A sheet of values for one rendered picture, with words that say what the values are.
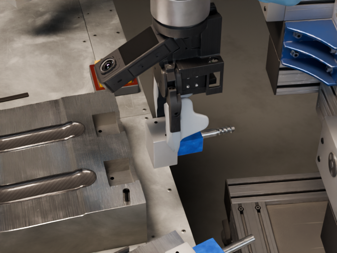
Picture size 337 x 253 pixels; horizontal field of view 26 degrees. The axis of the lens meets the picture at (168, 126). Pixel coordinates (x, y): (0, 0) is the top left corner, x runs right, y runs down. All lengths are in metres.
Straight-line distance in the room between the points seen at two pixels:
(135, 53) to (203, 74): 0.09
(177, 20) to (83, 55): 0.58
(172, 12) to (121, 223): 0.34
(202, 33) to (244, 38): 1.94
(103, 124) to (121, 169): 0.11
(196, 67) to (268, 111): 1.61
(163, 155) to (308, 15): 0.46
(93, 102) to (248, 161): 1.22
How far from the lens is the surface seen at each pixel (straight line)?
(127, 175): 1.12
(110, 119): 1.20
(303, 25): 1.38
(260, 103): 2.58
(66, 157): 1.12
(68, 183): 1.09
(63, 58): 1.46
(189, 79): 0.97
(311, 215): 1.96
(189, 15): 0.90
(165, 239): 1.05
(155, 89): 1.04
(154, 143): 1.03
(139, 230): 1.09
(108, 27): 1.53
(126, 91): 1.35
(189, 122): 1.01
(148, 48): 0.94
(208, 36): 0.95
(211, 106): 2.55
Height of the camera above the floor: 1.67
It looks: 43 degrees down
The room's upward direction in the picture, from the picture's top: straight up
